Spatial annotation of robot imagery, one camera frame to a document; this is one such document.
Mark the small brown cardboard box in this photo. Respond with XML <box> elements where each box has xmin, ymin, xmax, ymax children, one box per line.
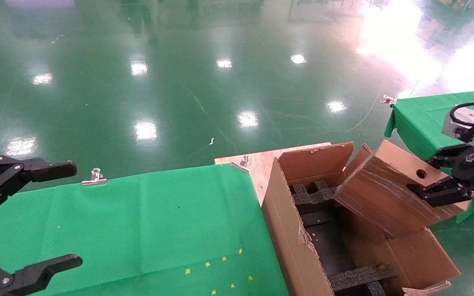
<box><xmin>334</xmin><ymin>139</ymin><xmax>471</xmax><ymax>239</ymax></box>

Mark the large open cardboard carton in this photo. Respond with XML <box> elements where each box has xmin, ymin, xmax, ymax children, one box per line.
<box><xmin>261</xmin><ymin>142</ymin><xmax>460</xmax><ymax>296</ymax></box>

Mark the green cloth with creases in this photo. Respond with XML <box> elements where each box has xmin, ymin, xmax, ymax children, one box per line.
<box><xmin>384</xmin><ymin>88</ymin><xmax>474</xmax><ymax>224</ymax></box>

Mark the large green table cloth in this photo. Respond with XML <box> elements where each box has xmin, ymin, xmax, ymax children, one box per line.
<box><xmin>0</xmin><ymin>164</ymin><xmax>289</xmax><ymax>296</ymax></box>

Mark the black notched foam insert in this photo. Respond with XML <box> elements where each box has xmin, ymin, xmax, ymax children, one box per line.
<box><xmin>290</xmin><ymin>180</ymin><xmax>340</xmax><ymax>206</ymax></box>

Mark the black foam insert bar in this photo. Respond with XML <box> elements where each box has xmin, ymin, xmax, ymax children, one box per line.
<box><xmin>328</xmin><ymin>265</ymin><xmax>398</xmax><ymax>296</ymax></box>

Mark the black foam bottom liner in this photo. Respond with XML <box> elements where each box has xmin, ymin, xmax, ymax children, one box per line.
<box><xmin>301</xmin><ymin>210</ymin><xmax>359</xmax><ymax>277</ymax></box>

